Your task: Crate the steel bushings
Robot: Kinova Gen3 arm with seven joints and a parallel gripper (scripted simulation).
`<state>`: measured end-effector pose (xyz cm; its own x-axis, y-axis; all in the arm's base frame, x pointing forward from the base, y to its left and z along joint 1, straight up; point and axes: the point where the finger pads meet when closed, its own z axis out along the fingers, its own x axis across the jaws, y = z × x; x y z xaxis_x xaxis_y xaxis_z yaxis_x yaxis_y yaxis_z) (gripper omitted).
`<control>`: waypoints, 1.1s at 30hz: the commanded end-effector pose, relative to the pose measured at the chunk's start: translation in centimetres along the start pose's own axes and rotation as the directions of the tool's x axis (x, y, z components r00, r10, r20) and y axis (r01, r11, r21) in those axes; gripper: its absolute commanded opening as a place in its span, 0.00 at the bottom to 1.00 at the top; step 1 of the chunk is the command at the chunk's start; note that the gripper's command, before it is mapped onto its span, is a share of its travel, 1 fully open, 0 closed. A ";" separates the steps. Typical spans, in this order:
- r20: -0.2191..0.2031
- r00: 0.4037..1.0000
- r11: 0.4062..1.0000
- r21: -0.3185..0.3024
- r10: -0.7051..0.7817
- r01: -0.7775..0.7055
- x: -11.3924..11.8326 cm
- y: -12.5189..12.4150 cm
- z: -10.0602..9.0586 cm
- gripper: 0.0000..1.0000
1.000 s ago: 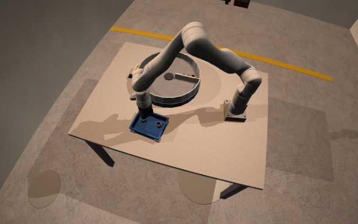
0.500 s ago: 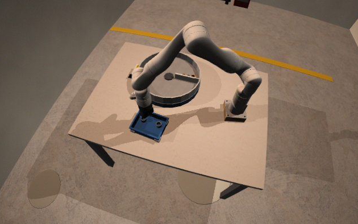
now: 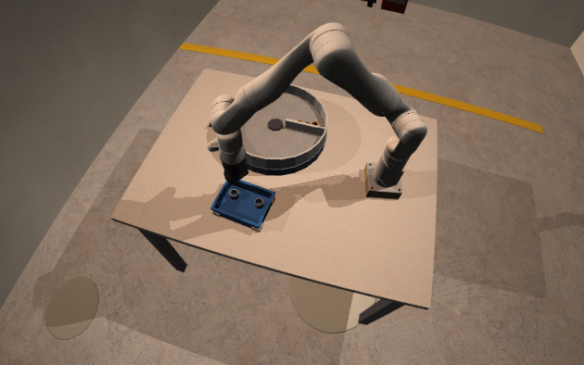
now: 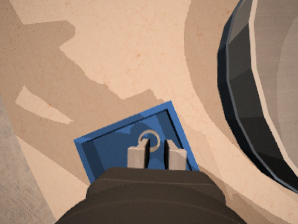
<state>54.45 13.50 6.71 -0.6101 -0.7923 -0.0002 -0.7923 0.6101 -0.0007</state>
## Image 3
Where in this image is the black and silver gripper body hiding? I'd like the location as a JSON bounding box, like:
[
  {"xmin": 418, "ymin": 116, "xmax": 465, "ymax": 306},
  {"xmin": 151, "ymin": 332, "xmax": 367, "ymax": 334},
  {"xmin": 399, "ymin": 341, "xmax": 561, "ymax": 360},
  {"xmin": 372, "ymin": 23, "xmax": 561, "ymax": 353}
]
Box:
[{"xmin": 208, "ymin": 138, "xmax": 248, "ymax": 185}]

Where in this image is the blue open crate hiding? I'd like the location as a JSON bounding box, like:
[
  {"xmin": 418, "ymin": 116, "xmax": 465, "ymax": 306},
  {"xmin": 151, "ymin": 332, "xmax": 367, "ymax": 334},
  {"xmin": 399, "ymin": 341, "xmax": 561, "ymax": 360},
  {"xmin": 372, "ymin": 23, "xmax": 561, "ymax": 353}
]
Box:
[{"xmin": 210, "ymin": 180, "xmax": 275, "ymax": 232}]

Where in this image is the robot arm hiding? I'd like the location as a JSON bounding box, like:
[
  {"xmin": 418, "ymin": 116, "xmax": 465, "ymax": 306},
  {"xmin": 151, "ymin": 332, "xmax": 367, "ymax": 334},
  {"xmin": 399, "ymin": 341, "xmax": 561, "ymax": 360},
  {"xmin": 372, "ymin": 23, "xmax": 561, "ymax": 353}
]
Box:
[{"xmin": 211, "ymin": 23, "xmax": 427, "ymax": 187}]

